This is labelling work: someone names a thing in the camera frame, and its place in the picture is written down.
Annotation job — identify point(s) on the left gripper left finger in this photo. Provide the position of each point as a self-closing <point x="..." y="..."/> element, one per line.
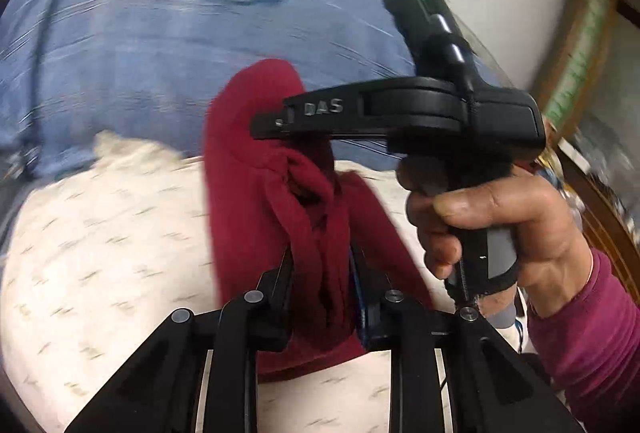
<point x="198" y="370"/>

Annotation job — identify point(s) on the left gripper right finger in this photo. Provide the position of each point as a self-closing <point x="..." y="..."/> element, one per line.
<point x="449" y="372"/>

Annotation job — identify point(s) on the red sweater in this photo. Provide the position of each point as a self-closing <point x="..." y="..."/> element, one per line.
<point x="269" y="197"/>

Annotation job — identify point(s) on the magenta sleeve forearm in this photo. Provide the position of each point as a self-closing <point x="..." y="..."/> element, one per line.
<point x="591" y="349"/>

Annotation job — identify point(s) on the person's right hand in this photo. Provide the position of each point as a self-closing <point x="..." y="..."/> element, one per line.
<point x="555" y="259"/>

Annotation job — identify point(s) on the cream leaf-print pillow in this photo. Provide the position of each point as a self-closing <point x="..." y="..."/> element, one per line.
<point x="99" y="259"/>

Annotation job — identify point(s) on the blue plaid quilt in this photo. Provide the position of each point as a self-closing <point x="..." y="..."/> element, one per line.
<point x="149" y="69"/>

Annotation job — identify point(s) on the framed picture on wall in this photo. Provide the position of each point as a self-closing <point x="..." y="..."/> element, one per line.
<point x="579" y="64"/>

